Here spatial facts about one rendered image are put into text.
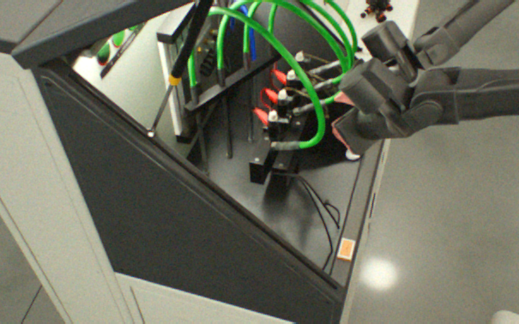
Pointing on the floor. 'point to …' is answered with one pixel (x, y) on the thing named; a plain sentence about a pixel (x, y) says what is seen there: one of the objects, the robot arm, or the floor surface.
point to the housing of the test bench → (34, 168)
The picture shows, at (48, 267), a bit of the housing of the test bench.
